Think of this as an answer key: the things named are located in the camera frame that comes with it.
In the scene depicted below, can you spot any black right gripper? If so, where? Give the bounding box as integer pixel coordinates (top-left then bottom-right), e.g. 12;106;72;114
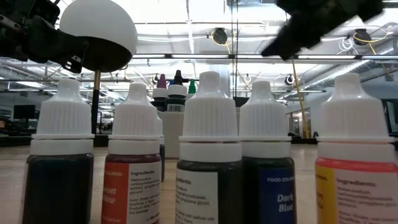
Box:
261;0;385;60

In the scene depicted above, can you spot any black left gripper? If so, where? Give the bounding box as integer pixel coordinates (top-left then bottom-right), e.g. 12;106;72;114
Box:
0;0;90;74

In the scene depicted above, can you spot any small yellow-labelled coloring bottle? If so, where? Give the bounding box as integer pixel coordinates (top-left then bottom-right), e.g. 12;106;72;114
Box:
314;72;398;224

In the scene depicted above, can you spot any small sunset yellow coloring bottle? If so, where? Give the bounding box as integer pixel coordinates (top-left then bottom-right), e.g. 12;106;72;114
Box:
101;82;162;224

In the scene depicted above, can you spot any large purple-capped coloring bottle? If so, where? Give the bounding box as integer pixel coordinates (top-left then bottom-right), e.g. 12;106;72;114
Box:
151;73;169;113

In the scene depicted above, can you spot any small dark white-labelled coloring bottle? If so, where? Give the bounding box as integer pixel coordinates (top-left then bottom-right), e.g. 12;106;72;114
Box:
175;70;243;224

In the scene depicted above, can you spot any large black-capped coloring bottle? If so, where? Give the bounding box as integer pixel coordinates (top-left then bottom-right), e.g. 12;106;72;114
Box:
164;69;188;113

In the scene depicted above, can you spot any small black food coloring bottle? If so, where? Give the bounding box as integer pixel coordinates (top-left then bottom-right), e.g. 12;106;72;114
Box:
21;77;95;224

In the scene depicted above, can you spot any small dark blue coloring bottle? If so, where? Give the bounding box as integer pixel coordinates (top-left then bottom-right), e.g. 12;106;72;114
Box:
238;80;297;224

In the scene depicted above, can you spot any white globe table lamp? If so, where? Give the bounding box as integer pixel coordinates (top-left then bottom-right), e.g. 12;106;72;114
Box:
58;0;139;147

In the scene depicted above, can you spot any black computer monitor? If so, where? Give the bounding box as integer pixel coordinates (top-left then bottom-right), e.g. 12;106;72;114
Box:
13;105;36;120

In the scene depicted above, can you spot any white plastic storage bin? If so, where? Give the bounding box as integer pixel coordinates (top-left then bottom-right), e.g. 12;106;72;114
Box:
157;110;242;160

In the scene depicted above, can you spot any yellow hanging cable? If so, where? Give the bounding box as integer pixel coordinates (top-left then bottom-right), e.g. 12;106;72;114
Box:
291;59;311;139

